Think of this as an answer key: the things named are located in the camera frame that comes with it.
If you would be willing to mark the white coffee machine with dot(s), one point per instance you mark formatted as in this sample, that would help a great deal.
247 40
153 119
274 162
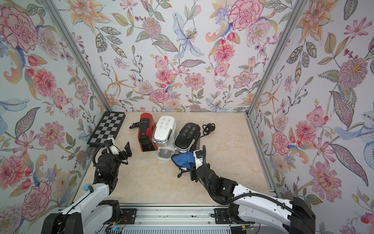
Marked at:
164 137

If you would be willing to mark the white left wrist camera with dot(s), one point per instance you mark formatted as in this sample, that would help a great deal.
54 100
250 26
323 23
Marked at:
114 150

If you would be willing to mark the red Nespresso coffee machine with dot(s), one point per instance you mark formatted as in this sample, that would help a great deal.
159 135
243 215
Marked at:
146 130

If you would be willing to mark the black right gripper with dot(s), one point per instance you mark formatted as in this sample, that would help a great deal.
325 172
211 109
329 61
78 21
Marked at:
193 171

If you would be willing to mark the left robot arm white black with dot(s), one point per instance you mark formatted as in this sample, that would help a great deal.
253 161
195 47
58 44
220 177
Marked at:
93 210

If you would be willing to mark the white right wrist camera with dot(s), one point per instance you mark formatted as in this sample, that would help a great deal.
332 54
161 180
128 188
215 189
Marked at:
198 155

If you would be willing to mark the aluminium corner post left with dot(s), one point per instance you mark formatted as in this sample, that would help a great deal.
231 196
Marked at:
66 34

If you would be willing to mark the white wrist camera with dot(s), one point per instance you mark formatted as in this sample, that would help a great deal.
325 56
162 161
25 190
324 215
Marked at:
198 155
114 150

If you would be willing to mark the aluminium corner post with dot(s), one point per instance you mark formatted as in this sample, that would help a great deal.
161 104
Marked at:
293 17
66 34

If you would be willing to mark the aluminium corner post right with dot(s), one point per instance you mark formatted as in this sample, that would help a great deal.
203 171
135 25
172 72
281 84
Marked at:
293 17

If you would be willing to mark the black coffee machine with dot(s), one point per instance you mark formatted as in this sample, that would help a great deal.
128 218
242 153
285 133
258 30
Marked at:
188 139

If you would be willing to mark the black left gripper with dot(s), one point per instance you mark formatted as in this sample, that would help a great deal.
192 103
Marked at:
128 151

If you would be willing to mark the black folding chessboard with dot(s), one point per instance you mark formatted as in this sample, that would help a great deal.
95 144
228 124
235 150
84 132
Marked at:
108 127

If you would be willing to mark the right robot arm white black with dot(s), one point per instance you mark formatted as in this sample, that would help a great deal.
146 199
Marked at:
289 216

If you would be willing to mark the blue microfibre cloth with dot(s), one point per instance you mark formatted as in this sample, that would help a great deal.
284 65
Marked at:
183 161

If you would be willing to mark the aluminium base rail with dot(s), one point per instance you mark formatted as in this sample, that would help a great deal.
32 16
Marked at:
175 215

